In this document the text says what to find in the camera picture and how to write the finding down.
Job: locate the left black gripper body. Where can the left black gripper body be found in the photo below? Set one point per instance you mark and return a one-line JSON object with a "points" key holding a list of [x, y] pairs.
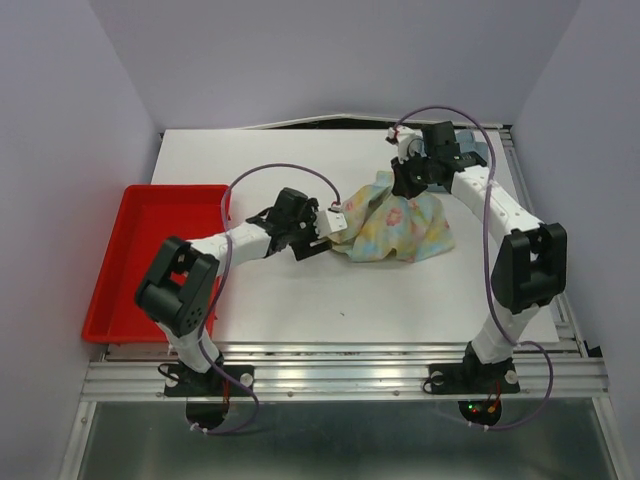
{"points": [[302, 229]]}

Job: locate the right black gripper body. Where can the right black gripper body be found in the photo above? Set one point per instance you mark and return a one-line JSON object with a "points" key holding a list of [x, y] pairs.
{"points": [[420, 173]]}

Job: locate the floral pastel skirt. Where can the floral pastel skirt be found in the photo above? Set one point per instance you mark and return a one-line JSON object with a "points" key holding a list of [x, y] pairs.
{"points": [[381, 225]]}

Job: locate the blue denim skirt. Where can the blue denim skirt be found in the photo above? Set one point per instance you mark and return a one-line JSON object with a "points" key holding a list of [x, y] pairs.
{"points": [[454, 152]]}

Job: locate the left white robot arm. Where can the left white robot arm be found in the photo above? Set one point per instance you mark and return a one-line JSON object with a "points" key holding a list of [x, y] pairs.
{"points": [[185, 277]]}

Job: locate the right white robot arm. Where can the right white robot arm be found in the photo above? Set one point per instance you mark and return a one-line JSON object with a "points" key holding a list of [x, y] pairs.
{"points": [[530, 268]]}

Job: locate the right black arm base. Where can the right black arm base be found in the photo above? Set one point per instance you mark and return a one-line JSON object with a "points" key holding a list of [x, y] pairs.
{"points": [[480, 386]]}

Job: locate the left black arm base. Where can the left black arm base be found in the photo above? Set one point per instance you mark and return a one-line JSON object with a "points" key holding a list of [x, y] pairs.
{"points": [[219, 402]]}

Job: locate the red plastic tray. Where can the red plastic tray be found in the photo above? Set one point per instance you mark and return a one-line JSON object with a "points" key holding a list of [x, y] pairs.
{"points": [[148, 214]]}

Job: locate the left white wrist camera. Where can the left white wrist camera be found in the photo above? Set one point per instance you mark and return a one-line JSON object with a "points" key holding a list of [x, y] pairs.
{"points": [[329, 222]]}

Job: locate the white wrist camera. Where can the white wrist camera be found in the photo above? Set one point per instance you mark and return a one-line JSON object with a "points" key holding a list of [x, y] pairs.
{"points": [[329, 222], [409, 142]]}

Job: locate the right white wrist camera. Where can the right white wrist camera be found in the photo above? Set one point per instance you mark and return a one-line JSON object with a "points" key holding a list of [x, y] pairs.
{"points": [[409, 142]]}

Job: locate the aluminium frame rail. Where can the aluminium frame rail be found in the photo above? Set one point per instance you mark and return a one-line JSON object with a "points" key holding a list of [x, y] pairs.
{"points": [[342, 371]]}

